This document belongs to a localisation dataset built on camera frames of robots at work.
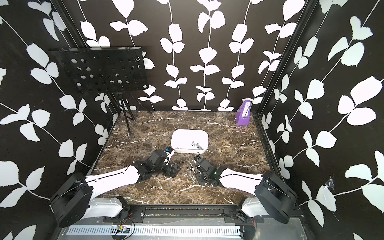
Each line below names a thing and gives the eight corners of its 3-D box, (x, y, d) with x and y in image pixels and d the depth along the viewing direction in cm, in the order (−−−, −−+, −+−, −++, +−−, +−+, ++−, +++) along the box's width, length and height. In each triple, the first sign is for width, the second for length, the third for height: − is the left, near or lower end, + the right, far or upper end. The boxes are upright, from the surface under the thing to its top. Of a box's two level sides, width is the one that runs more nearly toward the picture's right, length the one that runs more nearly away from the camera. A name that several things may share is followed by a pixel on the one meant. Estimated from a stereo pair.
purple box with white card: (236, 125, 115) (242, 108, 101) (234, 116, 121) (240, 99, 107) (247, 125, 115) (254, 108, 101) (244, 116, 121) (251, 99, 107)
